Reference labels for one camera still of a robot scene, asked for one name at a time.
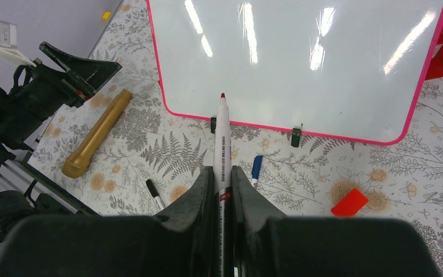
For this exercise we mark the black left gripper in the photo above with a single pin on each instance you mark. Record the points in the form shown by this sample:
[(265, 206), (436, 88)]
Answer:
[(45, 89)]

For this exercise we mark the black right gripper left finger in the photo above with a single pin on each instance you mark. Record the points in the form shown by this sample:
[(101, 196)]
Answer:
[(165, 244)]

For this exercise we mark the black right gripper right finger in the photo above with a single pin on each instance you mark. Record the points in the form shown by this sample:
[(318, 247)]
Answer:
[(272, 243)]

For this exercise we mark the red capped marker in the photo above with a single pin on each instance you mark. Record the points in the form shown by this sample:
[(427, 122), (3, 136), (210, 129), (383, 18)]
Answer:
[(222, 242)]

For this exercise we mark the pink framed whiteboard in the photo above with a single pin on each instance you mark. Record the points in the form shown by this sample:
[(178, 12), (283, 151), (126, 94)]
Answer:
[(350, 70)]

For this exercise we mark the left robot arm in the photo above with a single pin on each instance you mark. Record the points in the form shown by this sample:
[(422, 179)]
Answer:
[(14, 134)]

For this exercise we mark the black whiteboard foot right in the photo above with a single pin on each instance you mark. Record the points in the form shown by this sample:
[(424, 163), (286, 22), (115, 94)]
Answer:
[(296, 137)]

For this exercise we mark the black whiteboard foot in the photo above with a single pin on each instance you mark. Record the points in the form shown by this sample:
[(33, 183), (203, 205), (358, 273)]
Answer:
[(213, 125), (296, 137)]

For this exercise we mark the black whiteboard foot left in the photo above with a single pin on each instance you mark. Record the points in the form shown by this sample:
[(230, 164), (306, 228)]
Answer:
[(213, 125)]

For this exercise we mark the black capped marker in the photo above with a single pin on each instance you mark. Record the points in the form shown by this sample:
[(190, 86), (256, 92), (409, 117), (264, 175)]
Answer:
[(155, 194)]

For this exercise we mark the yellow small cube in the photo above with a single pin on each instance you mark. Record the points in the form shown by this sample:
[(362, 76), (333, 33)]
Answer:
[(106, 16)]

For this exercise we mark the blue capped marker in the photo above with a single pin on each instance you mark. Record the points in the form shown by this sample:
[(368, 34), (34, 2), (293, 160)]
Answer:
[(256, 168)]

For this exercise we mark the wooden rolling pin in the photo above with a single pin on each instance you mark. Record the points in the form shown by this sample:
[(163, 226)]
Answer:
[(77, 163)]

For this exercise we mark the small orange red block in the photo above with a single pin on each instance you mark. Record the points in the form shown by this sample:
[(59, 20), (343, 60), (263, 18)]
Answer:
[(350, 205)]

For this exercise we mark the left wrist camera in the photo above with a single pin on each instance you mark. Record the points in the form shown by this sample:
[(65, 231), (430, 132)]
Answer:
[(8, 46)]

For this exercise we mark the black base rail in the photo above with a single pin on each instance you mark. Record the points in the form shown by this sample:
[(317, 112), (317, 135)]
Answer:
[(24, 192)]

